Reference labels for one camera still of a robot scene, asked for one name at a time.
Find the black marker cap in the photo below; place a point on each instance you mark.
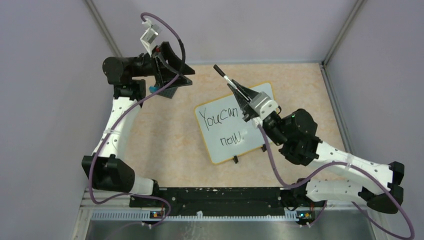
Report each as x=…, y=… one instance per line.
x=219, y=70

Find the yellow framed whiteboard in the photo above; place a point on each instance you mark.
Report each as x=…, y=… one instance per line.
x=225, y=134

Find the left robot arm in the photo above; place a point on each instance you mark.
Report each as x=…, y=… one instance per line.
x=106, y=168

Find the white cable duct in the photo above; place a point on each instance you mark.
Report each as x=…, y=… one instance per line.
x=147, y=216

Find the black white marker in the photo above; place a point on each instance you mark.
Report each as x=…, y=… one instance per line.
x=239, y=90

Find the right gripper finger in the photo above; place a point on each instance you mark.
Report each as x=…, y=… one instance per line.
x=252, y=93
x=241, y=96

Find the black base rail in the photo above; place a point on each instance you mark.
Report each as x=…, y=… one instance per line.
x=226, y=201

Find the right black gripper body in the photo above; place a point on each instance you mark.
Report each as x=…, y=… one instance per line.
x=274, y=125

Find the small blue lego brick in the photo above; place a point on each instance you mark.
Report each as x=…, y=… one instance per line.
x=153, y=89

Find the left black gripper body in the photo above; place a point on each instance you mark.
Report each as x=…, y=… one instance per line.
x=145, y=65

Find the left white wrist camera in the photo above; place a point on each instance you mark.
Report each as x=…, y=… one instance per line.
x=148, y=37

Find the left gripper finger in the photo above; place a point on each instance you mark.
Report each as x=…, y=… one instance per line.
x=181, y=81
x=168, y=62

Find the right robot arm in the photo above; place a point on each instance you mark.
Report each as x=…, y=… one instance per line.
x=377, y=185

